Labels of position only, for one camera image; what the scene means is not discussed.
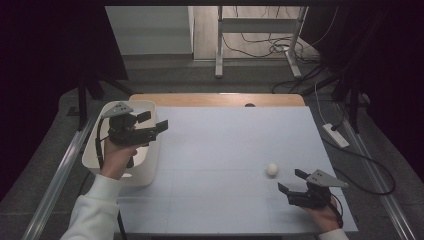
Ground white power strip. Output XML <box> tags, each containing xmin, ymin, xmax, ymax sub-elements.
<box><xmin>321</xmin><ymin>123</ymin><xmax>350</xmax><ymax>149</ymax></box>

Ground white table cover board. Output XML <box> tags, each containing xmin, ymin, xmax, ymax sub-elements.
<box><xmin>114</xmin><ymin>105</ymin><xmax>359</xmax><ymax>234</ymax></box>

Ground aluminium rail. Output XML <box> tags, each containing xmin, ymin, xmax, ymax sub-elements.
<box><xmin>334</xmin><ymin>103</ymin><xmax>418</xmax><ymax>240</ymax></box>
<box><xmin>21</xmin><ymin>113</ymin><xmax>98</xmax><ymax>240</ymax></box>

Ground left hand-held gripper black cable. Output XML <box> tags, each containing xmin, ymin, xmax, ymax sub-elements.
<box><xmin>94</xmin><ymin>116</ymin><xmax>128</xmax><ymax>240</ymax></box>

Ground white plastic bin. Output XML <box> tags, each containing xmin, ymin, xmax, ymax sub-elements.
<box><xmin>81</xmin><ymin>100</ymin><xmax>163</xmax><ymax>187</ymax></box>

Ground black floor cables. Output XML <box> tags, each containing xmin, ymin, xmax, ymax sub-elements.
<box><xmin>271</xmin><ymin>63</ymin><xmax>338</xmax><ymax>95</ymax></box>

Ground tangle of floor cables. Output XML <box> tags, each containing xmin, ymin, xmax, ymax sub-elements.
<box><xmin>221</xmin><ymin>6</ymin><xmax>321</xmax><ymax>63</ymax></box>

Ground white cabinet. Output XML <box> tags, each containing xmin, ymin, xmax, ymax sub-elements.
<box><xmin>105</xmin><ymin>5</ymin><xmax>195</xmax><ymax>56</ymax></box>

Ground hand-held gripper black cable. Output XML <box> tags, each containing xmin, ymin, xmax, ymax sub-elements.
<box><xmin>94</xmin><ymin>116</ymin><xmax>128</xmax><ymax>240</ymax></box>
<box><xmin>328</xmin><ymin>193</ymin><xmax>344</xmax><ymax>229</ymax></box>

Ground white ball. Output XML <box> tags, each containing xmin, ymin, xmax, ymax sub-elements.
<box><xmin>265</xmin><ymin>162</ymin><xmax>280</xmax><ymax>178</ymax></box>

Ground black stand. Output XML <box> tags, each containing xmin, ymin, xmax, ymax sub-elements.
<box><xmin>309</xmin><ymin>6</ymin><xmax>371</xmax><ymax>134</ymax></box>
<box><xmin>68</xmin><ymin>71</ymin><xmax>134</xmax><ymax>131</ymax></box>

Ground thin white cable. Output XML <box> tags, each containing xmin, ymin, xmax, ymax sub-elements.
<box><xmin>314</xmin><ymin>81</ymin><xmax>327</xmax><ymax>126</ymax></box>

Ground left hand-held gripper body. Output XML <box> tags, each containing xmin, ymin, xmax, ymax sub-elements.
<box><xmin>100</xmin><ymin>101</ymin><xmax>158</xmax><ymax>148</ymax></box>

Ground person's left hand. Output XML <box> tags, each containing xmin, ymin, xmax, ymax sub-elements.
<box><xmin>99</xmin><ymin>136</ymin><xmax>139</xmax><ymax>181</ymax></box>

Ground person's right hand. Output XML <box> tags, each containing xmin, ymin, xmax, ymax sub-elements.
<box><xmin>303</xmin><ymin>196</ymin><xmax>343</xmax><ymax>233</ymax></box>

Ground looped black floor cable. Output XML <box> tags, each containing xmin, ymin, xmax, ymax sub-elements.
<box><xmin>321</xmin><ymin>136</ymin><xmax>397</xmax><ymax>196</ymax></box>

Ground white metal stand frame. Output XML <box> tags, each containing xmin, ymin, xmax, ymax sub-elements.
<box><xmin>214</xmin><ymin>5</ymin><xmax>309</xmax><ymax>80</ymax></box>

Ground right hand-held gripper black cable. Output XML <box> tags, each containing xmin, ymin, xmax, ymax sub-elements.
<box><xmin>328</xmin><ymin>193</ymin><xmax>344</xmax><ymax>229</ymax></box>

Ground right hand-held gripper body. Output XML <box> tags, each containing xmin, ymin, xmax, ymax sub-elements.
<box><xmin>286</xmin><ymin>168</ymin><xmax>350</xmax><ymax>210</ymax></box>

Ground dark curtain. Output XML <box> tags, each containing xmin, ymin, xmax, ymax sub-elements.
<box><xmin>0</xmin><ymin>0</ymin><xmax>129</xmax><ymax>201</ymax></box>
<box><xmin>299</xmin><ymin>5</ymin><xmax>424</xmax><ymax>183</ymax></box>

